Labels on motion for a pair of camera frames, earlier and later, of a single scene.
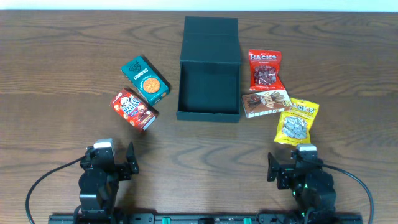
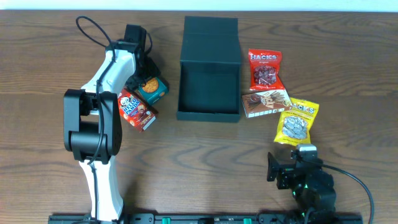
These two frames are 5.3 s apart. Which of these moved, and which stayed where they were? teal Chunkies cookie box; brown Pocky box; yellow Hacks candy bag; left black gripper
Moved: left black gripper
Stayed: yellow Hacks candy bag; teal Chunkies cookie box; brown Pocky box
